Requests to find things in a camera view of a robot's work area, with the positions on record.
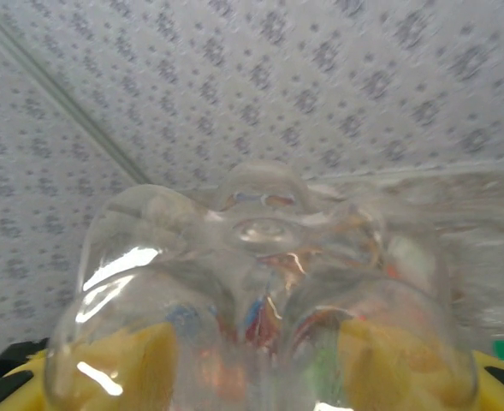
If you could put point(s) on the clear bottle red-blue label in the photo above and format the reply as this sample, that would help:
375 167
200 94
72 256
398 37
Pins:
251 265

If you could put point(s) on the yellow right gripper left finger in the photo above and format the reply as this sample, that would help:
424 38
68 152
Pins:
27 402

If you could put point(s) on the aluminium frame post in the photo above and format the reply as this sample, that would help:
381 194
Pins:
63 99

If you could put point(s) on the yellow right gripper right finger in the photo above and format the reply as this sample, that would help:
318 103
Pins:
489 400

